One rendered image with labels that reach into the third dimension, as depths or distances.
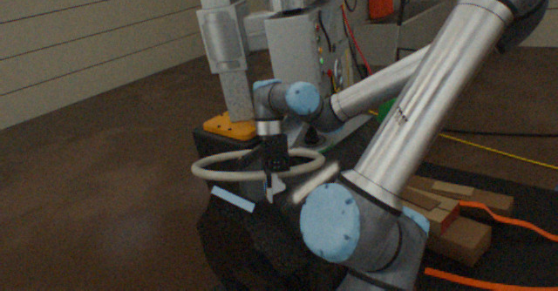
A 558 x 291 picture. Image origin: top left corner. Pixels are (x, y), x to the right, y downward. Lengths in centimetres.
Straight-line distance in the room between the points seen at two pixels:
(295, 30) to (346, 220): 123
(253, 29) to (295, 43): 77
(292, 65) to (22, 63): 617
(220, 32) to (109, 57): 567
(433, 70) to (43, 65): 724
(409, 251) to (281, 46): 121
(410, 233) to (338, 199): 23
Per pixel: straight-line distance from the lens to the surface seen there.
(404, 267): 101
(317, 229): 86
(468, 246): 260
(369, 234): 85
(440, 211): 267
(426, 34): 519
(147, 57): 851
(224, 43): 263
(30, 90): 776
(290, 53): 193
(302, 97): 113
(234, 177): 130
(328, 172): 211
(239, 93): 279
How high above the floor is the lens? 183
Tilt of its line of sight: 24 degrees down
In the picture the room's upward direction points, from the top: 11 degrees counter-clockwise
